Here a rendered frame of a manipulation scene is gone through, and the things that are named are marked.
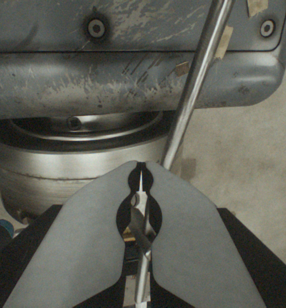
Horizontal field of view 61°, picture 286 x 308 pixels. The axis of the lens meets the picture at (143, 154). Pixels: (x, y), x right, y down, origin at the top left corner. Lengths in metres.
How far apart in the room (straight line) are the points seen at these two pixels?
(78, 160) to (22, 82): 0.10
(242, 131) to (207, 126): 0.30
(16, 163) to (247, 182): 2.06
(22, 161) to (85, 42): 0.15
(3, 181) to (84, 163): 0.12
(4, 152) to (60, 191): 0.08
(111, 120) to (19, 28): 0.15
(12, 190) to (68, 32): 0.21
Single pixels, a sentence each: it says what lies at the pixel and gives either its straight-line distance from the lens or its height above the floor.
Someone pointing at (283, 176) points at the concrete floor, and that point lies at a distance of 2.44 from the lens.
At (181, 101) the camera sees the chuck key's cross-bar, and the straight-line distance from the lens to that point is 0.17.
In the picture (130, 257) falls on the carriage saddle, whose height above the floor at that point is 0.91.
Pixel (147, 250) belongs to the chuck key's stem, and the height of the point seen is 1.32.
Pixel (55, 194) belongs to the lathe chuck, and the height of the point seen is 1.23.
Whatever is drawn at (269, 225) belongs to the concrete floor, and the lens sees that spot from 2.78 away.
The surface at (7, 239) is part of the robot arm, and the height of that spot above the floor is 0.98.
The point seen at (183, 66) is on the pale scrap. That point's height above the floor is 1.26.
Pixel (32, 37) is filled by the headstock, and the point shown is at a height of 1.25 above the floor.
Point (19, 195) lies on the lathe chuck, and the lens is 0.35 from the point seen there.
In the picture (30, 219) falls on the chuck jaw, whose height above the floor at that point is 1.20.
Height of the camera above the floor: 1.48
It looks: 59 degrees down
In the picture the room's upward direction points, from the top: 156 degrees clockwise
